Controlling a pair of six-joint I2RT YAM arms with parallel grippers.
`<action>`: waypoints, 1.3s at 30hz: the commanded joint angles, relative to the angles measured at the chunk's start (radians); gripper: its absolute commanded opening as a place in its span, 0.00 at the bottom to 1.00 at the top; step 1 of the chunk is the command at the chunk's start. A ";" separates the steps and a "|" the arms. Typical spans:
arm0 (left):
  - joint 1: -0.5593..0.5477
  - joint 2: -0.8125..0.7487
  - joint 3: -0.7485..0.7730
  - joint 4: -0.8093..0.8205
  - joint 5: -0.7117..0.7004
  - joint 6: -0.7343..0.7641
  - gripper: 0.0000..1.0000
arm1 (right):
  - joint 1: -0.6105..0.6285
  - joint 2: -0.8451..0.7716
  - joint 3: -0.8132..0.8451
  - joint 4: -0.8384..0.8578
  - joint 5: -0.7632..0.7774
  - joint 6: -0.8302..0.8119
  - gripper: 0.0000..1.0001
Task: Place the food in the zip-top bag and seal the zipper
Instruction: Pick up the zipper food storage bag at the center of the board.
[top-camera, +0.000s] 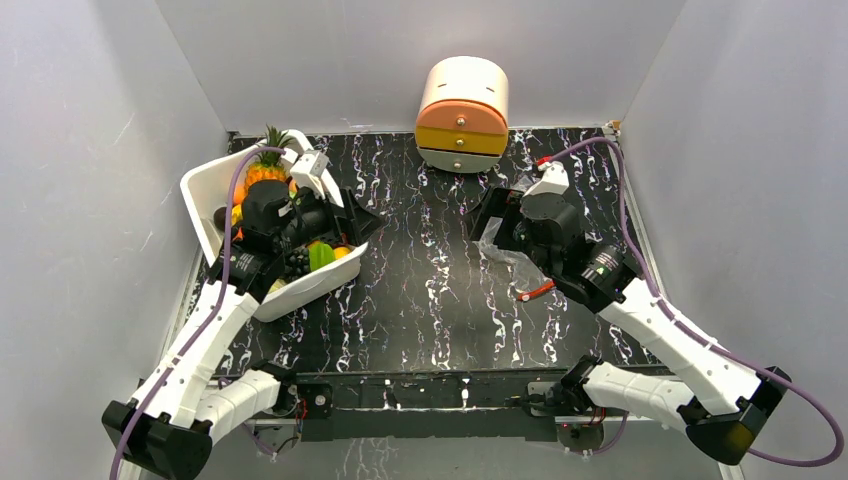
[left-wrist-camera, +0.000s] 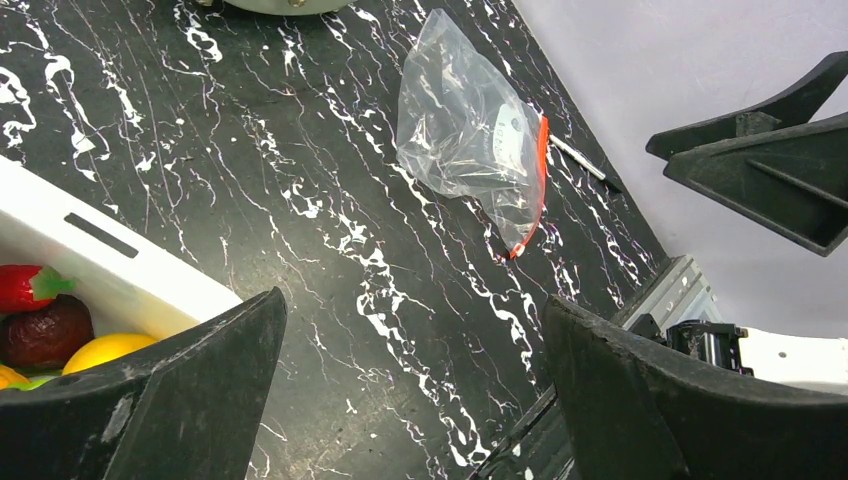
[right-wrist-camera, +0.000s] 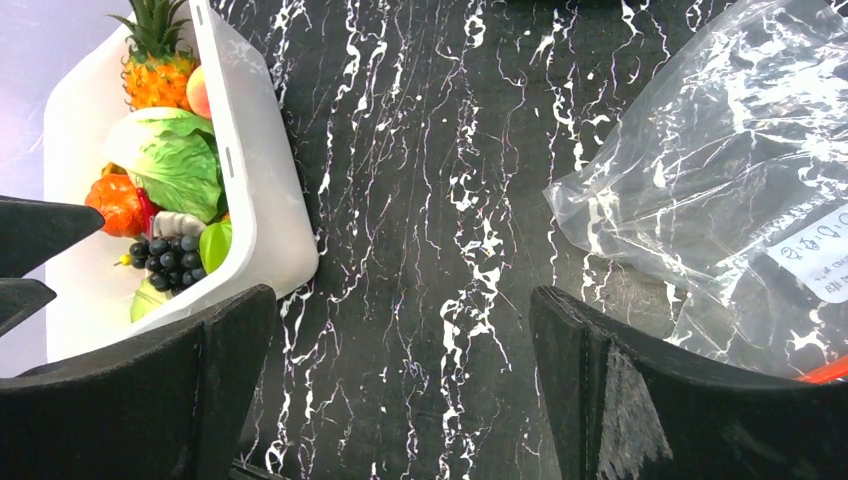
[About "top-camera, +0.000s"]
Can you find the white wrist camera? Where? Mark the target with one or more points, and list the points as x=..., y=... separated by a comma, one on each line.
x=308, y=170
x=554, y=179

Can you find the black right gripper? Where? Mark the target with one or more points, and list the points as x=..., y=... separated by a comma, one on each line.
x=506, y=220

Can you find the green toy star fruit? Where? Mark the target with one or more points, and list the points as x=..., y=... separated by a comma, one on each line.
x=320, y=254

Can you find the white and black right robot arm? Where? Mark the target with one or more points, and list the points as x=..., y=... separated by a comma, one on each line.
x=718, y=404

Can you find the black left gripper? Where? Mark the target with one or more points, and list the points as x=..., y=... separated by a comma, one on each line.
x=355, y=224

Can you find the white plastic food bin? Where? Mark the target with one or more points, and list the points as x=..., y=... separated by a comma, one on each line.
x=203, y=189

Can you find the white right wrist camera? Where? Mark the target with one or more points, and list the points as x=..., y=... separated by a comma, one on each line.
x=554, y=179

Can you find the black toy grape bunch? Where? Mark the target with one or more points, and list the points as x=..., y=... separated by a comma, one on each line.
x=297, y=265

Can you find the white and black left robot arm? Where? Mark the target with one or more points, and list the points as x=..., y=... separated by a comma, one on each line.
x=170, y=424

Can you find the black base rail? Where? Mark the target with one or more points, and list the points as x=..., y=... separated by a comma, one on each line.
x=434, y=404

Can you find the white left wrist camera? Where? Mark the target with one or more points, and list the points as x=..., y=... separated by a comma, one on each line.
x=308, y=170

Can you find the small yellow toy fruit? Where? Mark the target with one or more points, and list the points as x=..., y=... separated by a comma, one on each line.
x=341, y=252

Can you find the clear zip bag orange zipper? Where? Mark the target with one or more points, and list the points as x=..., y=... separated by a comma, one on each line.
x=527, y=283

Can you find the round pastel drawer cabinet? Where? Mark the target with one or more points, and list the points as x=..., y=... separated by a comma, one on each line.
x=462, y=122

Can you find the toy pineapple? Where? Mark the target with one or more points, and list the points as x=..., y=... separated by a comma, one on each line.
x=268, y=165

